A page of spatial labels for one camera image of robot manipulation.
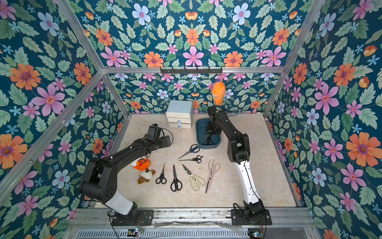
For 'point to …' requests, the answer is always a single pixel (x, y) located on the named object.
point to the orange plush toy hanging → (218, 92)
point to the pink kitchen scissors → (213, 168)
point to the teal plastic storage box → (201, 124)
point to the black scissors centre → (175, 180)
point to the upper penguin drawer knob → (179, 122)
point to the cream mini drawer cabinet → (180, 114)
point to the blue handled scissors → (194, 148)
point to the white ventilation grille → (164, 234)
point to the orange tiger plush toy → (142, 164)
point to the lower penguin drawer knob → (179, 127)
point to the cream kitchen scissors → (196, 181)
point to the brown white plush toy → (145, 176)
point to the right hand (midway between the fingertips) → (212, 131)
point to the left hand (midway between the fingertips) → (165, 139)
